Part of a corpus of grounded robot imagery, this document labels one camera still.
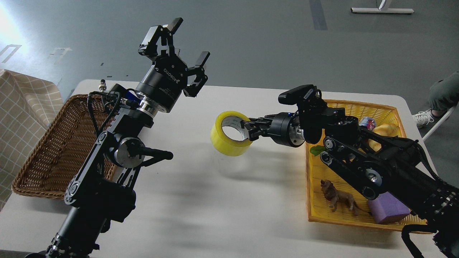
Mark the brown wicker basket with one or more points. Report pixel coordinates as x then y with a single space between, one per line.
59 154

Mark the brown toy lion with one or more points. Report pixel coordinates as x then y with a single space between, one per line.
334 196

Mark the purple foam block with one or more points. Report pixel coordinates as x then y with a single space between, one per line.
387 209

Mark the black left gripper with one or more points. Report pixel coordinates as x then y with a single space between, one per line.
168 75

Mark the white sneaker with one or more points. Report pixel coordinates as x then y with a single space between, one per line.
424 118

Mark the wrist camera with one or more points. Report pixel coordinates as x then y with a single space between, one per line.
298 94
127 98

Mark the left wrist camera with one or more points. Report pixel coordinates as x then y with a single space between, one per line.
127 98

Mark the beige checkered cloth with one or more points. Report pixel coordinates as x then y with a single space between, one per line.
27 106

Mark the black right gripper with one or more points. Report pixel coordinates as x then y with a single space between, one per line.
281 128

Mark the white stand base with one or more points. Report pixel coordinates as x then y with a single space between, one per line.
382 8

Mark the yellow plastic basket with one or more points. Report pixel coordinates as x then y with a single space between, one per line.
317 205

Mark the orange toy carrot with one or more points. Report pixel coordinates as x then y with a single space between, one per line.
316 150

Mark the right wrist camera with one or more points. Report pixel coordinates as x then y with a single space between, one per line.
298 94

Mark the small soda can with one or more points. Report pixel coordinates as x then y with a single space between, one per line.
368 122

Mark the grey trouser leg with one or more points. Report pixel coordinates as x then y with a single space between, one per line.
444 94

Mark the yellow tape roll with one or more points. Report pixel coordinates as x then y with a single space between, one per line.
222 142

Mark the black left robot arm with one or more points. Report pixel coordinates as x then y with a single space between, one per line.
102 191

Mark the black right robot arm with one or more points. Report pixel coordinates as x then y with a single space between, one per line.
371 164

